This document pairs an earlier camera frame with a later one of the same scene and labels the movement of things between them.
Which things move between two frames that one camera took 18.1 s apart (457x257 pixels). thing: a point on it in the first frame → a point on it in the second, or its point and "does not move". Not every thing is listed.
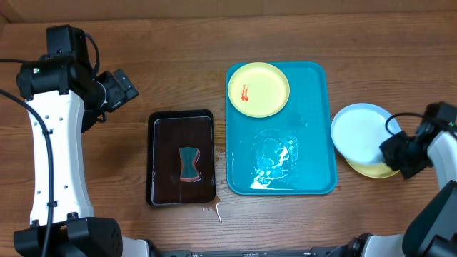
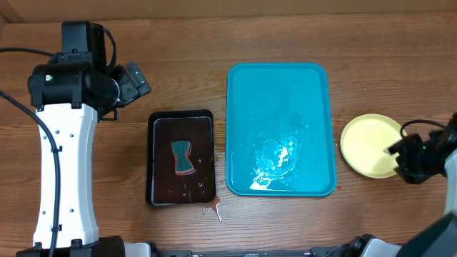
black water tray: (167, 131) does not move
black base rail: (348, 251) does not move
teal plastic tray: (293, 152) does not move
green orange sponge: (189, 173) → (183, 165)
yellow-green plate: (258, 89) → (363, 140)
